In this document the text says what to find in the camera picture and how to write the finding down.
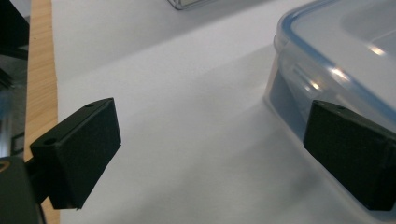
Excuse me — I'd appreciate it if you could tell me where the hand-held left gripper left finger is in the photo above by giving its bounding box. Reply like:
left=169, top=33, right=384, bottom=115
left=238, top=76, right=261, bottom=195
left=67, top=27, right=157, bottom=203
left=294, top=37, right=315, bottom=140
left=30, top=97, right=122, bottom=210

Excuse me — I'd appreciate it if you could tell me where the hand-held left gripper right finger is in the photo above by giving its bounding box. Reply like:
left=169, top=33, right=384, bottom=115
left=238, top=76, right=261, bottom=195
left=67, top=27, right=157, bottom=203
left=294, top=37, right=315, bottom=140
left=303, top=99, right=396, bottom=212

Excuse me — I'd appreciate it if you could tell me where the clear container with blue-sealed lid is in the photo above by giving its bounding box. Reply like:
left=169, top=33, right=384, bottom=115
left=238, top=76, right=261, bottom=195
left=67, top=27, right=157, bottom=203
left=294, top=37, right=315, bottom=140
left=263, top=0, right=396, bottom=222

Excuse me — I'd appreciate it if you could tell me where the black stand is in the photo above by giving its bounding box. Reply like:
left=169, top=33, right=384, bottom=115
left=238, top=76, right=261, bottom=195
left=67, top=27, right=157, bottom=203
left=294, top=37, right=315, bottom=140
left=0, top=0, right=31, bottom=61

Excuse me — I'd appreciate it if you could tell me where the small clear plastic box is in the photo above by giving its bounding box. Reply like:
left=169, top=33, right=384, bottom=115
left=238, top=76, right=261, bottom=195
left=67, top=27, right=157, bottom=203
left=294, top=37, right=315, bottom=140
left=167, top=0, right=219, bottom=11

